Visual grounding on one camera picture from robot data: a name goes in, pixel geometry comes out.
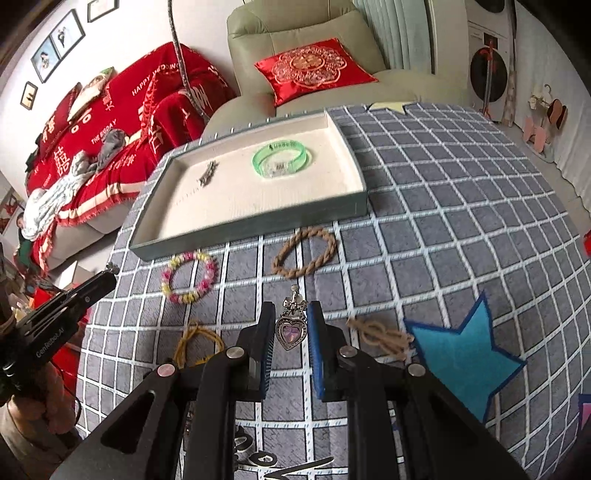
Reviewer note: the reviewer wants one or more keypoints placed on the large black picture frame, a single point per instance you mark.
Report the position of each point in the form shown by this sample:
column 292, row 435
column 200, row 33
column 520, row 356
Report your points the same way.
column 67, row 33

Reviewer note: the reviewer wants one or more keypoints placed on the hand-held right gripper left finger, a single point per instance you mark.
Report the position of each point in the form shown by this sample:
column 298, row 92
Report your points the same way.
column 265, row 355

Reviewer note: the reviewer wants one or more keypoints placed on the green translucent bangle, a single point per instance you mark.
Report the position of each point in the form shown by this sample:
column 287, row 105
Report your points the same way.
column 258, row 157

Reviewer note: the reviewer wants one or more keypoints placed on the red blanket sofa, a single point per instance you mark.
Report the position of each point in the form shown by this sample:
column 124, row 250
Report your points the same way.
column 115, row 120

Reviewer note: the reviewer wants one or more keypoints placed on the beige leather armchair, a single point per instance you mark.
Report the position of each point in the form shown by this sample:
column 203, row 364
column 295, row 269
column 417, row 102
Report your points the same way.
column 323, row 23

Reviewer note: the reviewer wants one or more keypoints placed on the pale blue pleated curtain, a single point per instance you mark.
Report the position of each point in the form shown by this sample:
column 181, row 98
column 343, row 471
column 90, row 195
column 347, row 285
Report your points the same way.
column 392, row 32

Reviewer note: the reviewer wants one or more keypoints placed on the beige looped hair clip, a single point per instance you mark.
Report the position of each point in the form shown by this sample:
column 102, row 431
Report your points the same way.
column 378, row 339

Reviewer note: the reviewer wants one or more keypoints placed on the silver hair clip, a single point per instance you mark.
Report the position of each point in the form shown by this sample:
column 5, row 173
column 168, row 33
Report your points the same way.
column 208, row 173

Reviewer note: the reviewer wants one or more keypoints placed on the small black picture frame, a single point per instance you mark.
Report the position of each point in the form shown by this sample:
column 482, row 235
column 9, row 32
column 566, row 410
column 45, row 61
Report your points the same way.
column 102, row 9

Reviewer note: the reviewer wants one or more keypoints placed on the white dryer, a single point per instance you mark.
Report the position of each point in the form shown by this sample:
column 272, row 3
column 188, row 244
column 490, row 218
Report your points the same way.
column 489, row 5

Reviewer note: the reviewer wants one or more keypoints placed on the white washing machine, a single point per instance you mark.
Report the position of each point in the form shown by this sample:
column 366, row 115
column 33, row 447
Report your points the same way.
column 480, row 69

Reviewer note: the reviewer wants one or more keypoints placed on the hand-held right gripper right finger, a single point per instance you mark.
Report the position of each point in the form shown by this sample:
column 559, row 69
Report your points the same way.
column 316, row 355

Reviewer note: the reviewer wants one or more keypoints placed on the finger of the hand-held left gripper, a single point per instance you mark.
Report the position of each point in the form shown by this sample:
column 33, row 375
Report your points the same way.
column 94, row 288

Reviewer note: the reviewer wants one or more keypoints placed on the white box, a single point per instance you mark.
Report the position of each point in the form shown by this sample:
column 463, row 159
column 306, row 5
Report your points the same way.
column 64, row 277

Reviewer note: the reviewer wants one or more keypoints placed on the red embroidered satin cushion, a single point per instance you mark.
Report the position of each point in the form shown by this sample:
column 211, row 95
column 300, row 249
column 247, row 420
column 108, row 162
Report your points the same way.
column 314, row 69

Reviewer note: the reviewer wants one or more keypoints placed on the person's left forearm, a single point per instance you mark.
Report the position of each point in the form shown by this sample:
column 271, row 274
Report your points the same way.
column 27, row 429

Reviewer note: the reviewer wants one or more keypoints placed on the grey garment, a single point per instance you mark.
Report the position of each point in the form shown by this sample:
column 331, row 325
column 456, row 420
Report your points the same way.
column 111, row 143

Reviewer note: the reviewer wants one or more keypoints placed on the white green printed pillow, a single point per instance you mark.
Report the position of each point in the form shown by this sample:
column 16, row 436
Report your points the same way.
column 90, row 90

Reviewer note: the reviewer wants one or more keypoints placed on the beige sofa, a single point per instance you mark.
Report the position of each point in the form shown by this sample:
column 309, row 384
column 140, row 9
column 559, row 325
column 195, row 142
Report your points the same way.
column 87, row 240

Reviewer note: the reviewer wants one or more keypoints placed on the silver heart pendant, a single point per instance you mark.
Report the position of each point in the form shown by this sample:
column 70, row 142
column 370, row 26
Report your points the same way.
column 290, row 332

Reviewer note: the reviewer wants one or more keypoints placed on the tiny black picture frame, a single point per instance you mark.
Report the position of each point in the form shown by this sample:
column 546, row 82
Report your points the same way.
column 28, row 95

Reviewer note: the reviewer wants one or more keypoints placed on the dark red velvet pillow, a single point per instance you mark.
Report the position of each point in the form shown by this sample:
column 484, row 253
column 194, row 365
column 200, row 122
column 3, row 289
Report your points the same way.
column 178, row 108

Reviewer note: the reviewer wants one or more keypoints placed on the hanger with pink slippers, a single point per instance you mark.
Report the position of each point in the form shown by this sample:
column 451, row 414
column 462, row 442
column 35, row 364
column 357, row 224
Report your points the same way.
column 538, row 136

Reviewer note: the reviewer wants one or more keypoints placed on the grey shallow tray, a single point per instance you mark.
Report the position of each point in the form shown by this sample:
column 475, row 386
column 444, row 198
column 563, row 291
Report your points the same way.
column 277, row 207

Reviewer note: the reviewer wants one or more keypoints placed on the pale grey crumpled clothes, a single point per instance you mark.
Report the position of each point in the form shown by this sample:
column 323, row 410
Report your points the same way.
column 46, row 203

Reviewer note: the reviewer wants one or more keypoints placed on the leaning photo print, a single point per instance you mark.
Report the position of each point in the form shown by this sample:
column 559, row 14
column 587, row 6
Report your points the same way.
column 9, row 210

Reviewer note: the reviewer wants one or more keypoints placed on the white curtain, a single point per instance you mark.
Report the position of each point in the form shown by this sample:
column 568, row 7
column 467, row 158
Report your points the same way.
column 554, row 46

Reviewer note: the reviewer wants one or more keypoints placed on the red tasselled pillow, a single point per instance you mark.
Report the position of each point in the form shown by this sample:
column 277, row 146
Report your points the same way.
column 60, row 115

